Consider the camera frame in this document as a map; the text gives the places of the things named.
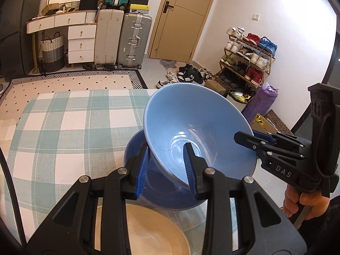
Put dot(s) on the plain black shoe box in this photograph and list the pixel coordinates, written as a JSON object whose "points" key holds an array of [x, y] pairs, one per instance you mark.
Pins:
{"points": [[138, 0]]}

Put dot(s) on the purple bag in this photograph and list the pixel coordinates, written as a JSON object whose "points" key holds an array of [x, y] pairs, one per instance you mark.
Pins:
{"points": [[261, 102]]}

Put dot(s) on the wooden shoe rack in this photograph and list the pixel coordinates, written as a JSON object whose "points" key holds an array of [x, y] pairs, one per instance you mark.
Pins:
{"points": [[268, 70]]}

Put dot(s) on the black storage box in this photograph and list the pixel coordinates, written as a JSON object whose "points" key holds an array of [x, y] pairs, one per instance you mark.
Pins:
{"points": [[89, 4]]}

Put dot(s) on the cream plate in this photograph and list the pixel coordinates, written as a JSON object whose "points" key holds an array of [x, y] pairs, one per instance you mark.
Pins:
{"points": [[154, 231]]}

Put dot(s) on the wooden door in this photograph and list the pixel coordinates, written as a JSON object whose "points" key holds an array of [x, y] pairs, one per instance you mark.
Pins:
{"points": [[180, 26]]}

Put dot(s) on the woven laundry basket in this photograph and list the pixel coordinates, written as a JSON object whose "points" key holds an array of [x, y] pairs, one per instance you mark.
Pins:
{"points": [[53, 55]]}

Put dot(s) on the yellow black shoe box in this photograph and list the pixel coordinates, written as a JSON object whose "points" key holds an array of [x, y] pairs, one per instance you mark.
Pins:
{"points": [[138, 8]]}

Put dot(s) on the black white patterned rug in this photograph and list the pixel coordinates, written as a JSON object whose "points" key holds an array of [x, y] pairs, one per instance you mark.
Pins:
{"points": [[79, 82]]}

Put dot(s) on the white trash bin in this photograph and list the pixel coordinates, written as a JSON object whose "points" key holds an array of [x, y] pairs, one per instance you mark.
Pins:
{"points": [[239, 97]]}

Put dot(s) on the white light switch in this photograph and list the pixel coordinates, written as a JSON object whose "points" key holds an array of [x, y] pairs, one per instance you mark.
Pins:
{"points": [[255, 16]]}

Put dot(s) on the person's right hand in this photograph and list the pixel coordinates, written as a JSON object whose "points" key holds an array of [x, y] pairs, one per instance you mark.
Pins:
{"points": [[292, 200]]}

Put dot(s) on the yellow foil bag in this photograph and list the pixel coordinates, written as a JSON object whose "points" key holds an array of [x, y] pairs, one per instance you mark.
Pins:
{"points": [[259, 120]]}

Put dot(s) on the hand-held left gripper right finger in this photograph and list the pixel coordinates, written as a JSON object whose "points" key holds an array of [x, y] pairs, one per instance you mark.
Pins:
{"points": [[189, 170]]}

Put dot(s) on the white vanity desk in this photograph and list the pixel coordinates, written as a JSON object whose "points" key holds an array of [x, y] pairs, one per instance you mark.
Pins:
{"points": [[79, 34]]}

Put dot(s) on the silver suitcase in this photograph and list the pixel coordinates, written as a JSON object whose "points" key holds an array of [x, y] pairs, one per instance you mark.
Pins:
{"points": [[124, 42]]}

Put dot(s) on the dark grey refrigerator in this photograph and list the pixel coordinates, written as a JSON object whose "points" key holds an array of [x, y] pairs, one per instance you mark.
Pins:
{"points": [[16, 32]]}

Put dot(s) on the brown cardboard box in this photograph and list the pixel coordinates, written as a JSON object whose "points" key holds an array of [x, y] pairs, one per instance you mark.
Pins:
{"points": [[215, 87]]}

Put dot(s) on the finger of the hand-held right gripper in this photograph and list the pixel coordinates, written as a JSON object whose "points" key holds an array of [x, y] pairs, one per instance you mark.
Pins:
{"points": [[263, 136], [247, 140]]}

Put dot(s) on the light blue bowl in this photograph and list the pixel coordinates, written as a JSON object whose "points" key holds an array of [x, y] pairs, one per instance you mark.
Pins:
{"points": [[186, 117]]}

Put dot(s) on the scattered pile of shoes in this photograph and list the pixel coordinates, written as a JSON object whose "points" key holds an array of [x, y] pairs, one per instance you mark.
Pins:
{"points": [[186, 75]]}

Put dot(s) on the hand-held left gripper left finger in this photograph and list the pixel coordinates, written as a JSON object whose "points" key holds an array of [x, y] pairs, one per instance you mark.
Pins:
{"points": [[142, 172]]}

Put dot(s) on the checkered tablecloth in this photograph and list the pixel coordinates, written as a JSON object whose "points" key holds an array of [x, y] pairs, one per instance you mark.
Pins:
{"points": [[66, 138]]}

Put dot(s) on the grey fur mat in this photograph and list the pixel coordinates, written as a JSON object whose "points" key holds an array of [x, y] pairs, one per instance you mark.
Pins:
{"points": [[167, 64]]}

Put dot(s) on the white slotted basket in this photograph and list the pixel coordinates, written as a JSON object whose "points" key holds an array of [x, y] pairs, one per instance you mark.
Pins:
{"points": [[71, 5]]}

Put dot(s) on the rows of colourful shoes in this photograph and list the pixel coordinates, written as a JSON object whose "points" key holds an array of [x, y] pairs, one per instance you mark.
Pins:
{"points": [[252, 74]]}

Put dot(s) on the small open cardboard box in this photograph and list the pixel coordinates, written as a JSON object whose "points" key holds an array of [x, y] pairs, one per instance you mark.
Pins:
{"points": [[51, 8]]}

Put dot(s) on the beige suitcase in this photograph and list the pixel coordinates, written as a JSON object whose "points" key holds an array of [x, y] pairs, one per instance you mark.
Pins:
{"points": [[109, 37]]}

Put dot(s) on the cardboard box with cat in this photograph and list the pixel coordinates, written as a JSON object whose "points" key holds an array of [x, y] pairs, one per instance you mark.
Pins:
{"points": [[276, 121]]}

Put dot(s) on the medium blue bowl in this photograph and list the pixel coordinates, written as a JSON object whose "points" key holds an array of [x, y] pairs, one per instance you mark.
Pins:
{"points": [[164, 194]]}

